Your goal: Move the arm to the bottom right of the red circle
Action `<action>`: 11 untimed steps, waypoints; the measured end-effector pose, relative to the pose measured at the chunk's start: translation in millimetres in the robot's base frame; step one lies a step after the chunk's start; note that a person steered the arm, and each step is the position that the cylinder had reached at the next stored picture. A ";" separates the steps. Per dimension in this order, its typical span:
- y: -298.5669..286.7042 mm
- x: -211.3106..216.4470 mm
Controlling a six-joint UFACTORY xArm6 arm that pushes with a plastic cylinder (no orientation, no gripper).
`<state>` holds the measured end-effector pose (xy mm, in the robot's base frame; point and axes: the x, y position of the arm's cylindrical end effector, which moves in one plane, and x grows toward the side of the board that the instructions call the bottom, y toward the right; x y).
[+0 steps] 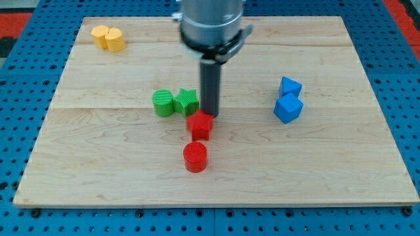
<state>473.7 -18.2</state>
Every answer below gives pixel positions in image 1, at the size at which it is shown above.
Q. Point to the yellow hexagon block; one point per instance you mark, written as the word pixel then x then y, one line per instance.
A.
pixel 98 34

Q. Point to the light wooden board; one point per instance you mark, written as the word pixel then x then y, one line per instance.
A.
pixel 102 146

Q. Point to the red star block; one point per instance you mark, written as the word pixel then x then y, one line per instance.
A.
pixel 200 125

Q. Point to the red cylinder block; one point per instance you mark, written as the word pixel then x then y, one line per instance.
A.
pixel 195 157

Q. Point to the green cylinder block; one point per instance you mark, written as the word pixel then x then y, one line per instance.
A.
pixel 163 103

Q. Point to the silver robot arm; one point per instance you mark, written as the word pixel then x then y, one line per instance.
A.
pixel 211 30

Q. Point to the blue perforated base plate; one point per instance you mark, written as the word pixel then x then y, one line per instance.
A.
pixel 31 72

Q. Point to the yellow heart block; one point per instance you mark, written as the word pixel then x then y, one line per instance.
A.
pixel 114 40

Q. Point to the blue cube block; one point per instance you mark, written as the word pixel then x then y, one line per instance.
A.
pixel 287 108

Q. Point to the green star block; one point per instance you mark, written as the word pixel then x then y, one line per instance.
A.
pixel 186 102

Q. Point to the blue triangular block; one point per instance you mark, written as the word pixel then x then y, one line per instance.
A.
pixel 289 86

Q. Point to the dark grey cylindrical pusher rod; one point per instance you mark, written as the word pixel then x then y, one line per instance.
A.
pixel 210 83

